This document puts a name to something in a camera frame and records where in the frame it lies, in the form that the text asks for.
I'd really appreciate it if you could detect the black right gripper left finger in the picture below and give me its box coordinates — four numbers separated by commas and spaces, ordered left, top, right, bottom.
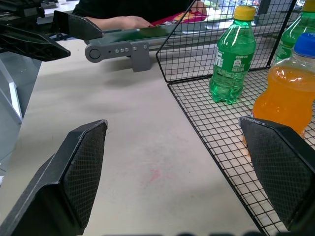
0, 119, 109, 236

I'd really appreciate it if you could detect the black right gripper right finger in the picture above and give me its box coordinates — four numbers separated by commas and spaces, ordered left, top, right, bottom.
239, 117, 315, 236

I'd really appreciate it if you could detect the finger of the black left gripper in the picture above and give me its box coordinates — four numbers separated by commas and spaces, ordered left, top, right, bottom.
0, 23, 71, 62
50, 10, 104, 40

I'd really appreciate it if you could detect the red pink snack bag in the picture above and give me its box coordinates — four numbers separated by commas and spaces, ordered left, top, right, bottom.
150, 11, 208, 27

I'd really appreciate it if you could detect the person's right hand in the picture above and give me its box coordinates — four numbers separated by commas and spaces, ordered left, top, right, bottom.
105, 15, 150, 30

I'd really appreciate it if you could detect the person's left hand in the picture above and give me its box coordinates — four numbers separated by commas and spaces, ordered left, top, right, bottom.
190, 1, 208, 15

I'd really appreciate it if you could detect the white background table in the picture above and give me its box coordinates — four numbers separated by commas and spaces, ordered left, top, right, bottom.
36, 0, 81, 16

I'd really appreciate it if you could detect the person's dark clothed torso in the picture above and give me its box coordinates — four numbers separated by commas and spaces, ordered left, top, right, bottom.
72, 0, 197, 24

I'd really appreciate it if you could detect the silver robot torso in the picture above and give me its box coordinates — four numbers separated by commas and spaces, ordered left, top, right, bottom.
0, 51, 43, 173

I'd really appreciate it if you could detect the orange soda bottle blue cap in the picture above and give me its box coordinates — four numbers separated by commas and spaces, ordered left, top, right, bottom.
242, 31, 315, 162

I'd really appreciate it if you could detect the green soda bottle yellow cap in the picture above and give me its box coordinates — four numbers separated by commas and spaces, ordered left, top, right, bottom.
209, 5, 257, 105

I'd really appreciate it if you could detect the black wire basket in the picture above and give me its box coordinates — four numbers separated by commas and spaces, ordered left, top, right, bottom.
156, 0, 315, 236

